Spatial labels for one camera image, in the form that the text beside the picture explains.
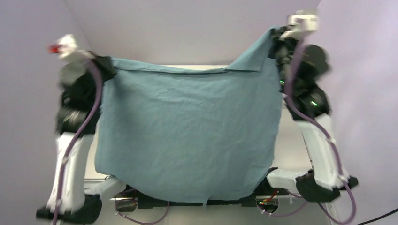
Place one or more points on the teal blue t shirt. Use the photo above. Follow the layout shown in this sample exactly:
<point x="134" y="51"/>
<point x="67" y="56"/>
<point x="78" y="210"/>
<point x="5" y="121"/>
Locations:
<point x="189" y="136"/>

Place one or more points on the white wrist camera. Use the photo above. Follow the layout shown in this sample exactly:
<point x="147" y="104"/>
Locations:
<point x="300" y="25"/>
<point x="68" y="50"/>

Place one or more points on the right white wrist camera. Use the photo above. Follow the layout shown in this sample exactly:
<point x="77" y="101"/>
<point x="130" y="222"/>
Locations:
<point x="300" y="25"/>

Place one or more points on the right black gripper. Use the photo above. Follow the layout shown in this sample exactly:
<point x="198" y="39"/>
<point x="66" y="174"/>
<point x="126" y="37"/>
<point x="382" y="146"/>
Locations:
<point x="278" y="38"/>

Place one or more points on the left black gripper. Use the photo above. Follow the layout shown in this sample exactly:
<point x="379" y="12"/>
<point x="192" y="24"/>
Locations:
<point x="103" y="65"/>

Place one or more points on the aluminium frame rail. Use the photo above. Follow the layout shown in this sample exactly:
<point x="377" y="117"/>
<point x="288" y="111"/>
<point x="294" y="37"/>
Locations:
<point x="263" y="191"/>

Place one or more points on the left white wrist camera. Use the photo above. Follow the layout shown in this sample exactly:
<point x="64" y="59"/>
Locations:
<point x="68" y="50"/>

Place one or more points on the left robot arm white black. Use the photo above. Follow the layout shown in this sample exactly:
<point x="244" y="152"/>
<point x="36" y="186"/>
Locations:
<point x="75" y="126"/>

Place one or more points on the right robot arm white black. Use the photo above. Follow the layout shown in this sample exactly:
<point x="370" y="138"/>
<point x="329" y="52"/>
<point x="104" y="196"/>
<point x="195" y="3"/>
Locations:
<point x="309" y="108"/>

